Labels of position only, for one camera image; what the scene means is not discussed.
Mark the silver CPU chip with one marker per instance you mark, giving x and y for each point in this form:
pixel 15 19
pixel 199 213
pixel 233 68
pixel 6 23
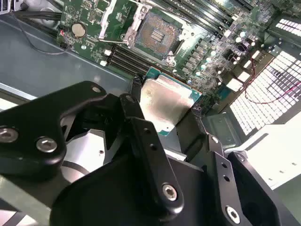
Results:
pixel 164 101

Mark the metal socket cover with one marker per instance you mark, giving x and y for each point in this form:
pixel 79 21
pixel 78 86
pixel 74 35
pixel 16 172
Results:
pixel 106 23

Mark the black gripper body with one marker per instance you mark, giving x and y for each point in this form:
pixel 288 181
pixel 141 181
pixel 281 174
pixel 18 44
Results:
pixel 105 193

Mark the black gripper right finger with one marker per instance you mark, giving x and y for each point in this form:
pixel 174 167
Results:
pixel 219 179

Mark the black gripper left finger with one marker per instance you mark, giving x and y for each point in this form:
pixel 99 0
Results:
pixel 28 117

